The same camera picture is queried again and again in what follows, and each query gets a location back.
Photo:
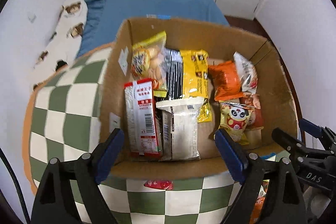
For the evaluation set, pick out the black snack packet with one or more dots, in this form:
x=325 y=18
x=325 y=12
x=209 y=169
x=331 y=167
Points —
x=172 y=77

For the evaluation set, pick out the cardboard box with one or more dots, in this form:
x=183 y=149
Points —
x=275 y=82

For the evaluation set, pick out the large yellow snack packet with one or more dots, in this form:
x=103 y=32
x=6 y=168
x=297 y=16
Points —
x=194 y=74

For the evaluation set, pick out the small red snack packet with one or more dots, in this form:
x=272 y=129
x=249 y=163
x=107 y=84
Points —
x=158 y=184

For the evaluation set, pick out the wide white snack packet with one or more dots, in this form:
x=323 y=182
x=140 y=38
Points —
x=183 y=132

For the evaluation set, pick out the yellow biscuit ball packet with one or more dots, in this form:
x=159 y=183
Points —
x=148 y=61

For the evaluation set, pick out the orange snack packet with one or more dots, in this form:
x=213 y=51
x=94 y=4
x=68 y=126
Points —
x=258 y=205
x=227 y=79

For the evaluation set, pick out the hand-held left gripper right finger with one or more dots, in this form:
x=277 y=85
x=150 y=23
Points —
x=232 y=153

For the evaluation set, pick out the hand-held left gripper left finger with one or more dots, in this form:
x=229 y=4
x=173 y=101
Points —
x=109 y=153

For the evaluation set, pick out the white bear print pillow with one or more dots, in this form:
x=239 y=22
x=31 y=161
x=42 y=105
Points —
x=68 y=40

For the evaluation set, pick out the slim red white packet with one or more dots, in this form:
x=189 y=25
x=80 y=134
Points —
x=141 y=119

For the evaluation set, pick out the yellow panda print packet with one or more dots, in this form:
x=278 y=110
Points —
x=236 y=119

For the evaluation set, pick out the blue bed sheet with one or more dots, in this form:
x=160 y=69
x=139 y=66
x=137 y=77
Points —
x=157 y=3

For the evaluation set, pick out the white red snack packet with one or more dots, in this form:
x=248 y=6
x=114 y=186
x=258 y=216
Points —
x=248 y=71

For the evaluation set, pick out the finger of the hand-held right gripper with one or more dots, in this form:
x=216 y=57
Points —
x=286 y=138
x=309 y=125

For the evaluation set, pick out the brown red snack packet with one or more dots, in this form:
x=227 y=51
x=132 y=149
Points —
x=254 y=111

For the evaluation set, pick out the white wall socket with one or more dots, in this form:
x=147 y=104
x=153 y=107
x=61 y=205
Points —
x=32 y=18

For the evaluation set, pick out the green white checkered mat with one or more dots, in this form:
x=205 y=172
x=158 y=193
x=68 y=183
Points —
x=65 y=121

